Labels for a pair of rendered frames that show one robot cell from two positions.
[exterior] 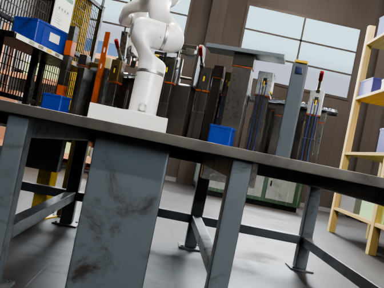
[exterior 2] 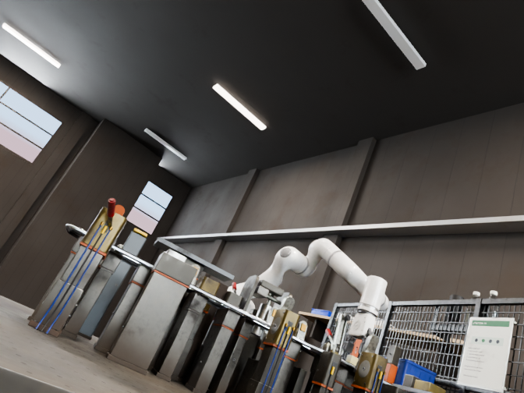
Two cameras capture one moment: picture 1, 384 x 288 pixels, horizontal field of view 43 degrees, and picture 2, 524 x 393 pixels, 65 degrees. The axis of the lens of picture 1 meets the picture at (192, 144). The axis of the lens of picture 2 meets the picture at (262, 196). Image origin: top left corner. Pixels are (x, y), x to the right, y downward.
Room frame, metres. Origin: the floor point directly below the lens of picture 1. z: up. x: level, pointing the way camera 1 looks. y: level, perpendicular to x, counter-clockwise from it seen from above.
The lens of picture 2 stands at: (4.01, -0.86, 0.79)
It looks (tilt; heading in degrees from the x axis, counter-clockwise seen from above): 23 degrees up; 153
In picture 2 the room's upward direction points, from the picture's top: 25 degrees clockwise
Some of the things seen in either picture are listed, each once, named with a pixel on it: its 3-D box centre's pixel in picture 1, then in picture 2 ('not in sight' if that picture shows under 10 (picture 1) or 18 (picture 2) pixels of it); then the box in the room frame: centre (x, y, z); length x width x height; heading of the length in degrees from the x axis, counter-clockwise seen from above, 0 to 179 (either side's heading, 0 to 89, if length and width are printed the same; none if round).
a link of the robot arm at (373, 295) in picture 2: (138, 22); (373, 293); (2.78, 0.44, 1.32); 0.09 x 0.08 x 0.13; 108
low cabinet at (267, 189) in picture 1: (244, 179); not in sight; (8.55, -1.02, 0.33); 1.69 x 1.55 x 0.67; 93
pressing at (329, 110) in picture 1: (210, 91); (246, 316); (2.67, -0.04, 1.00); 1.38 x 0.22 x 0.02; 77
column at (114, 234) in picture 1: (120, 214); not in sight; (2.07, 0.24, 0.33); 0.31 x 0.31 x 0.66; 3
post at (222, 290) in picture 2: (212, 105); (201, 330); (2.44, -0.06, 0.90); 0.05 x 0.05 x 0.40; 77
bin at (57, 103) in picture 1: (55, 104); not in sight; (2.38, 0.70, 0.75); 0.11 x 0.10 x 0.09; 77
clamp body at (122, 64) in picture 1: (111, 92); not in sight; (2.60, 0.48, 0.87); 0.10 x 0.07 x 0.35; 167
